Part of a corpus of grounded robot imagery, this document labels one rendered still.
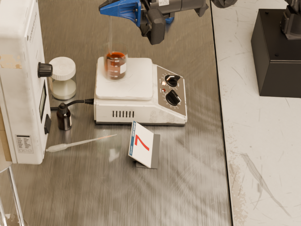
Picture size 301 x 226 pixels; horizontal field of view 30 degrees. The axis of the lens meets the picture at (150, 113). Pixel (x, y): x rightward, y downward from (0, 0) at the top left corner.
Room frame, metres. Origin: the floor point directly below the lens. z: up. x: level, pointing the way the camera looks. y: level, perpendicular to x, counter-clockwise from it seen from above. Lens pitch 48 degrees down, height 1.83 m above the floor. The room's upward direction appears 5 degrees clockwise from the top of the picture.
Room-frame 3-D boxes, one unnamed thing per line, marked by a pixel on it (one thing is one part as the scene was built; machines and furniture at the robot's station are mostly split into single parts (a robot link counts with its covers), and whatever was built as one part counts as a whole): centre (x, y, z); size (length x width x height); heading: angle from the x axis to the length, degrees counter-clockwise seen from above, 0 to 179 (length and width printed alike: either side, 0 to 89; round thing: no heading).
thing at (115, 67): (0.85, 0.08, 1.02); 0.06 x 0.05 x 0.08; 77
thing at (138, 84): (0.85, 0.06, 0.98); 0.12 x 0.12 x 0.01; 5
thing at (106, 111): (0.85, 0.04, 0.94); 0.22 x 0.13 x 0.08; 95
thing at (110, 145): (0.73, 0.08, 0.91); 0.06 x 0.06 x 0.02
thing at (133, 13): (0.84, 0.07, 1.16); 0.07 x 0.04 x 0.06; 113
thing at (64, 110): (0.77, 0.18, 0.93); 0.03 x 0.03 x 0.07
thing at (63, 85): (0.87, 0.20, 0.94); 0.06 x 0.06 x 0.08
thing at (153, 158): (0.72, 0.01, 0.92); 0.09 x 0.06 x 0.04; 179
